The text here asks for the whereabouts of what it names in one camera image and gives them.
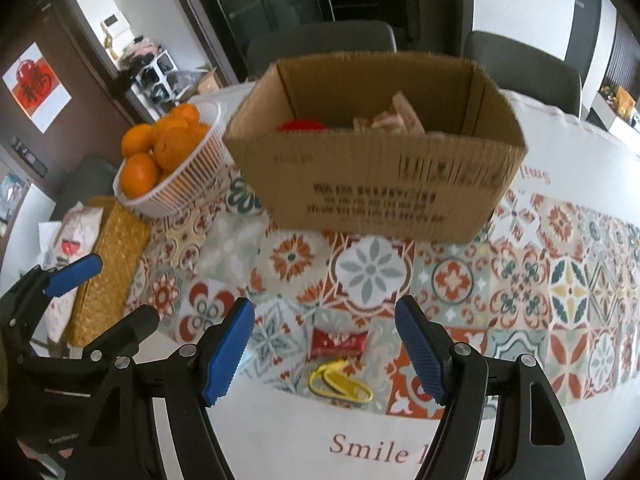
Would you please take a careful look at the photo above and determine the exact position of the white intercom panel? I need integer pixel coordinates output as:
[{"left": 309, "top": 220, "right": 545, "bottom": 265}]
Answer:
[{"left": 101, "top": 11, "right": 129, "bottom": 38}]

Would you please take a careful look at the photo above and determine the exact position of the orange back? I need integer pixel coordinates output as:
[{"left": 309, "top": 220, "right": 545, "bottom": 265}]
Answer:
[{"left": 169, "top": 103, "right": 200, "bottom": 122}]

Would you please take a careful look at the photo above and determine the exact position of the orange right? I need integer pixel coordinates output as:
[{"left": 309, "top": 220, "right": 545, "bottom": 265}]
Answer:
[{"left": 153, "top": 127, "right": 202, "bottom": 172}]

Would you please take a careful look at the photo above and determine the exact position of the yellow snack packet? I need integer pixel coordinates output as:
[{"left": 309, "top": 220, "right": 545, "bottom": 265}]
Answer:
[{"left": 307, "top": 359, "right": 373, "bottom": 404}]

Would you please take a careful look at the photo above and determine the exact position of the gold biscuit packet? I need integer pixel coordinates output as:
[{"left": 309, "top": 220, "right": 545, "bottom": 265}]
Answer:
[{"left": 352, "top": 91, "right": 426, "bottom": 136}]

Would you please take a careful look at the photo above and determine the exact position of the orange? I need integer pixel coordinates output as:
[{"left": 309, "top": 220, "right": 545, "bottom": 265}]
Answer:
[
  {"left": 153, "top": 127, "right": 202, "bottom": 172},
  {"left": 119, "top": 153, "right": 162, "bottom": 200},
  {"left": 169, "top": 103, "right": 200, "bottom": 122},
  {"left": 120, "top": 124, "right": 153, "bottom": 158}
]

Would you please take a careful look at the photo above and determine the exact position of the dark chair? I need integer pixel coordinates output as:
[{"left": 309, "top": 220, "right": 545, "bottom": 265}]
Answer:
[
  {"left": 246, "top": 21, "right": 397, "bottom": 77},
  {"left": 464, "top": 30, "right": 582, "bottom": 117}
]

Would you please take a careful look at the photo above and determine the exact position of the brown cardboard box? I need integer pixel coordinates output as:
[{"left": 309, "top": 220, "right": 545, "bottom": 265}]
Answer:
[{"left": 224, "top": 52, "right": 528, "bottom": 244}]

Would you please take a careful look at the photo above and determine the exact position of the white shoe shelf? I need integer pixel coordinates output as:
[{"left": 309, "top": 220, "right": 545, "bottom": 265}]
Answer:
[{"left": 128, "top": 50, "right": 177, "bottom": 105}]

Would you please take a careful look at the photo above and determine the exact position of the dark chair right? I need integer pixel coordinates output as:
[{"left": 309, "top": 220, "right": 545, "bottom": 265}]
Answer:
[{"left": 464, "top": 30, "right": 582, "bottom": 117}]

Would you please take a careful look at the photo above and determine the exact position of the orange left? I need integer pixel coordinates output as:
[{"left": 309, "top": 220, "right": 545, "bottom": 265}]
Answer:
[{"left": 120, "top": 124, "right": 153, "bottom": 158}]

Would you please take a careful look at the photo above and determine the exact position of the grey side chair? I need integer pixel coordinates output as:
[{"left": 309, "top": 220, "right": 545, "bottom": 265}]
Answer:
[{"left": 55, "top": 154, "right": 117, "bottom": 211}]

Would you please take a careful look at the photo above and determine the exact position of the patterned table cloth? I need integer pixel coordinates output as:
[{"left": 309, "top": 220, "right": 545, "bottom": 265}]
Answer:
[{"left": 126, "top": 94, "right": 639, "bottom": 479}]

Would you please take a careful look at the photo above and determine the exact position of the red candy wrapper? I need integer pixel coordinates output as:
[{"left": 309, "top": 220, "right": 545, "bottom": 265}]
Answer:
[{"left": 309, "top": 328, "right": 369, "bottom": 359}]

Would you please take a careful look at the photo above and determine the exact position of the dark chair left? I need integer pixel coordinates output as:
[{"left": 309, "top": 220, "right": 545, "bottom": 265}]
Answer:
[{"left": 246, "top": 21, "right": 397, "bottom": 77}]

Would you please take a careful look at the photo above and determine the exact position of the red fu poster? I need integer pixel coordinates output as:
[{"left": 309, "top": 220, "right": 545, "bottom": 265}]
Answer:
[{"left": 2, "top": 42, "right": 72, "bottom": 134}]

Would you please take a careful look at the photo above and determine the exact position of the brown entrance door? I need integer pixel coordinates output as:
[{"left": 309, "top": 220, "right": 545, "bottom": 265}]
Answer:
[{"left": 1, "top": 0, "right": 145, "bottom": 197}]

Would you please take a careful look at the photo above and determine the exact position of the white fruit basket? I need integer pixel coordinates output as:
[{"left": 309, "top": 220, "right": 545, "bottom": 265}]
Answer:
[{"left": 113, "top": 100, "right": 231, "bottom": 219}]

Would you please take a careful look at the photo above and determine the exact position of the orange front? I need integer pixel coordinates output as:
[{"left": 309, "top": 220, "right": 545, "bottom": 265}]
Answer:
[{"left": 119, "top": 153, "right": 162, "bottom": 200}]

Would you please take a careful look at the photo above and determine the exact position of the red pompom toy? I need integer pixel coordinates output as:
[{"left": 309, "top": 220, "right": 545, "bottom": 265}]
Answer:
[{"left": 277, "top": 118, "right": 328, "bottom": 132}]

